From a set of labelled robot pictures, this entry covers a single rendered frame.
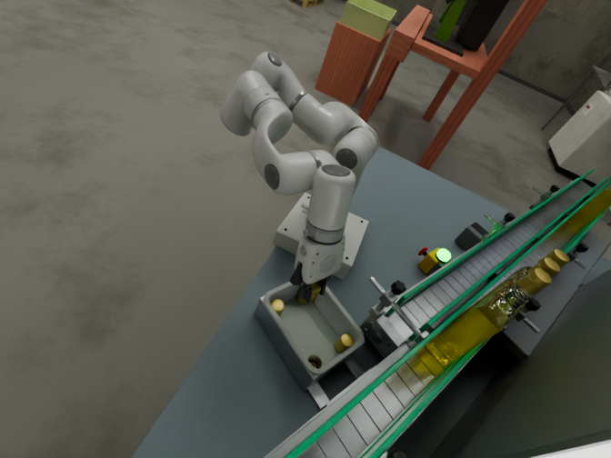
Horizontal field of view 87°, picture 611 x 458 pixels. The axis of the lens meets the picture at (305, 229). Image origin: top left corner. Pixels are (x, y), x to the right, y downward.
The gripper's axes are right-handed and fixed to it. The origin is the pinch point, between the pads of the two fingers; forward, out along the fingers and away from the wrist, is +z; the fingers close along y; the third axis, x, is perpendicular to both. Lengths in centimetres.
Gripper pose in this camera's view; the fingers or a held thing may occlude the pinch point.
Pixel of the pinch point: (312, 288)
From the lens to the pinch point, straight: 73.6
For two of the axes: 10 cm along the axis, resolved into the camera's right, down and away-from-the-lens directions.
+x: -6.2, -5.1, 6.0
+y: 7.8, -2.6, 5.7
